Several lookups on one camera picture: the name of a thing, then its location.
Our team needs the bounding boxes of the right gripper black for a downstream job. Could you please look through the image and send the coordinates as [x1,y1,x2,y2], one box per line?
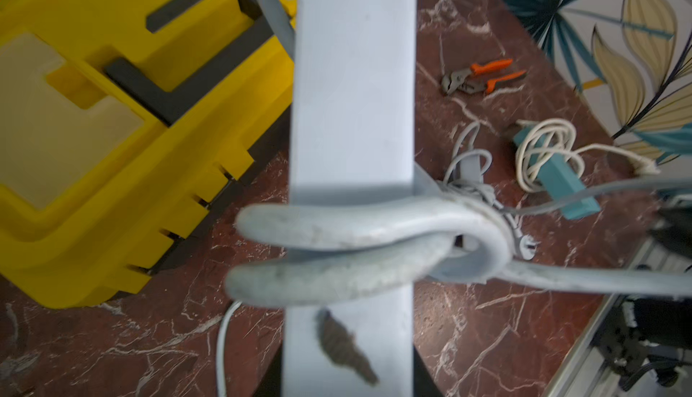
[648,205,692,259]

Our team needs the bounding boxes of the teal power strip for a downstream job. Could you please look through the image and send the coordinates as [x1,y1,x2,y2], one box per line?
[513,119,586,201]

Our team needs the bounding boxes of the thick white cord of teal strip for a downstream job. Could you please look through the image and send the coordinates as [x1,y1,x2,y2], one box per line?
[513,118,661,193]

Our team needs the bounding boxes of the thin white cord of strip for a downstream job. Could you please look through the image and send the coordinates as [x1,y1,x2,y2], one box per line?
[442,120,539,261]

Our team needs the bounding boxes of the grey white power strip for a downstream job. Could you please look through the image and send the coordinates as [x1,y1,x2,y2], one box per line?
[457,154,483,183]

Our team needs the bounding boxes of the yellow black toolbox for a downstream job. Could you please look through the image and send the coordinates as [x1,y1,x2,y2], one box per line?
[1,0,293,309]

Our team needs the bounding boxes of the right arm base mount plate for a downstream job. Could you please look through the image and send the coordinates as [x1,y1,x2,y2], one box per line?
[592,297,691,392]

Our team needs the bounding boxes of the aluminium front rail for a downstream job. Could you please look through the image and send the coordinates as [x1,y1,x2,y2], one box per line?
[540,239,671,397]

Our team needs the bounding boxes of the orange handled pliers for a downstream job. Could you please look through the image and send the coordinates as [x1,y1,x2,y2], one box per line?
[441,58,527,95]

